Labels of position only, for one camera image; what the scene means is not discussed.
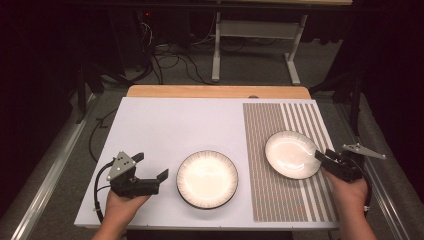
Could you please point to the person's left hand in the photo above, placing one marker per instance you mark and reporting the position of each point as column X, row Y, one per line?
column 120, row 210

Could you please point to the white metal stand frame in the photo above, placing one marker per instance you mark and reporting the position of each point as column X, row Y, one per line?
column 256, row 29

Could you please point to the person's right hand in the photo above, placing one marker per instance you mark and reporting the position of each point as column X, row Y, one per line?
column 350, row 198

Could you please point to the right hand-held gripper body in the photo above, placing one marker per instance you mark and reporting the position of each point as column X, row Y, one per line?
column 346, row 168

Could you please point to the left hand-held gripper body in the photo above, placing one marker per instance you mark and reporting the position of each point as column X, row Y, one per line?
column 133, row 186

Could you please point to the black stand leg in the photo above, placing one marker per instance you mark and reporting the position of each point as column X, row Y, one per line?
column 81, row 96
column 356, row 100

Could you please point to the white plate with dark rim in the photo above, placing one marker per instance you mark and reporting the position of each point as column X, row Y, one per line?
column 290, row 155
column 206, row 178

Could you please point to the brown striped placemat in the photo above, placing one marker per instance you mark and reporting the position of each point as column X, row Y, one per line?
column 266, row 193

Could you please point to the grey metal floor rail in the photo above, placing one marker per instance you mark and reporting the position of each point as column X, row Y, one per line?
column 50, row 173
column 383, row 193

